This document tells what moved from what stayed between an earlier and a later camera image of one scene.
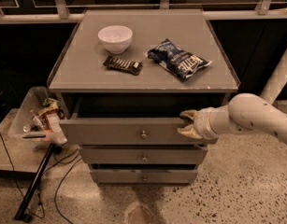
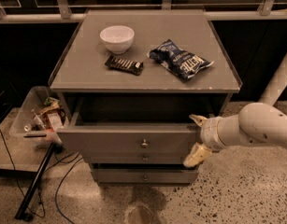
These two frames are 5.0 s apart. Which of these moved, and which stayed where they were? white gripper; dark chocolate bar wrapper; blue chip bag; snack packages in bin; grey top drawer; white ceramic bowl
Moved: white gripper; grey top drawer
Stayed: blue chip bag; snack packages in bin; white ceramic bowl; dark chocolate bar wrapper
